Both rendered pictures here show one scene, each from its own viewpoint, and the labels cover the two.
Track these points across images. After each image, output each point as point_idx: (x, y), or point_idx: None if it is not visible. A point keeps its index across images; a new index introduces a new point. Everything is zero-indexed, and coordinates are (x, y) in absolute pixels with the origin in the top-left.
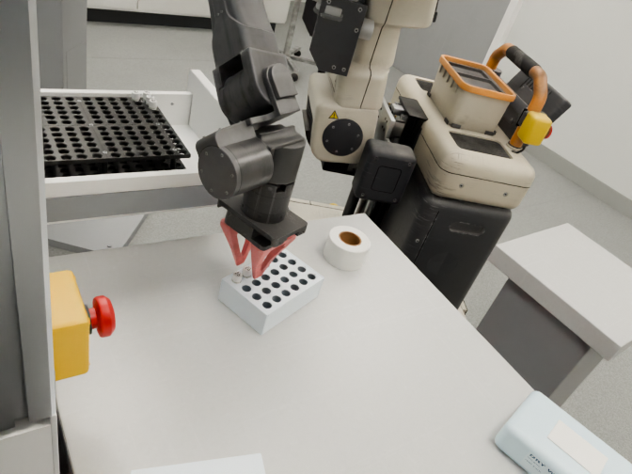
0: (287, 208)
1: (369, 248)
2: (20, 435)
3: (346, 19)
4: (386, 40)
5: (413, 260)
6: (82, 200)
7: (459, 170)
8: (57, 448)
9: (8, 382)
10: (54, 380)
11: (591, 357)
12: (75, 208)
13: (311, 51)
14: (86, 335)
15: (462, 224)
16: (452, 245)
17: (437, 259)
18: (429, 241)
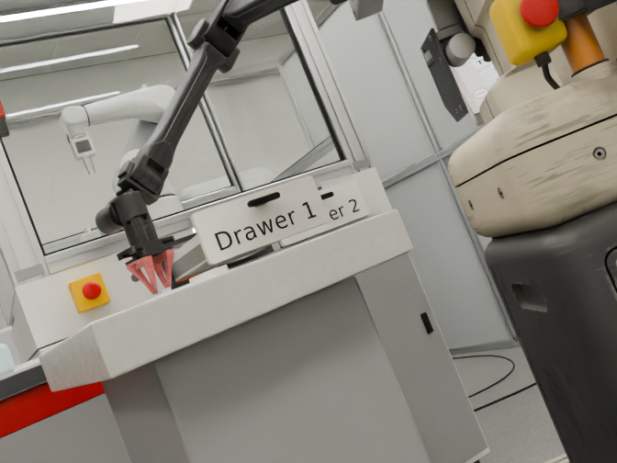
0: (134, 238)
1: (195, 276)
2: (16, 293)
3: (433, 55)
4: (494, 39)
5: (540, 387)
6: (179, 262)
7: (454, 178)
8: (20, 303)
9: (6, 269)
10: (10, 273)
11: (145, 457)
12: (180, 266)
13: (445, 107)
14: (72, 289)
15: (531, 288)
16: (544, 345)
17: (555, 384)
18: (523, 337)
